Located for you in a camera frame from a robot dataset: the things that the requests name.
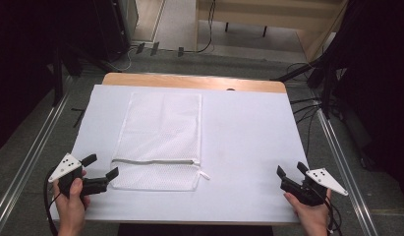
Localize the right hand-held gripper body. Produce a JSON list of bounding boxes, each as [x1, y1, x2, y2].
[[280, 167, 349, 207]]

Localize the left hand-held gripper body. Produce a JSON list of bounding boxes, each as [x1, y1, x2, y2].
[[47, 152, 109, 199]]

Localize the white mesh laundry bag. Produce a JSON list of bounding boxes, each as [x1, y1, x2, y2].
[[110, 91, 211, 193]]

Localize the person's right hand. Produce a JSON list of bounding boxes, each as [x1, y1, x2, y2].
[[283, 189, 332, 236]]

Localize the person's left hand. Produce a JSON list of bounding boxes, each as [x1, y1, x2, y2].
[[52, 177, 91, 236]]

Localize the white table mat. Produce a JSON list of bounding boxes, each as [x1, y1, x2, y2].
[[50, 84, 311, 226]]

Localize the black metal stand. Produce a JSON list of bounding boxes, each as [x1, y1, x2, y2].
[[270, 53, 341, 120], [50, 38, 119, 107]]

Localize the dark curtain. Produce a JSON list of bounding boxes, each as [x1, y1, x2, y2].
[[326, 0, 404, 205], [0, 0, 102, 153]]

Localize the wooden table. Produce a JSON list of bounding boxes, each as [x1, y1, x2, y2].
[[101, 72, 288, 94]]

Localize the dark cabinet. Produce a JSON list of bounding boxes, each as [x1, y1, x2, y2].
[[90, 0, 141, 63]]

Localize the wooden platform with black legs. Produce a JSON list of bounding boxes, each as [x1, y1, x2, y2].
[[195, 0, 350, 63]]

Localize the metal floor rail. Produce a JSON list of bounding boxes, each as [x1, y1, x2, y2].
[[316, 103, 379, 236], [0, 75, 74, 228]]

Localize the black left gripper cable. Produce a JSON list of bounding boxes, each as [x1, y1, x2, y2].
[[42, 166, 62, 236]]

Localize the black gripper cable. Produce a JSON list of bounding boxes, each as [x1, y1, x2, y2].
[[42, 166, 62, 236], [322, 196, 344, 236]]

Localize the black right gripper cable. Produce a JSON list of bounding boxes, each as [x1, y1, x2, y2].
[[322, 196, 344, 236]]

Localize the black floor cables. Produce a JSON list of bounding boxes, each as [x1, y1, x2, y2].
[[288, 62, 322, 159]]

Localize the white floor cable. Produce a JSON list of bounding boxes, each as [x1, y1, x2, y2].
[[108, 45, 139, 73]]

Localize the black hanging cable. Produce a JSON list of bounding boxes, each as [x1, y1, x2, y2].
[[181, 0, 217, 55]]

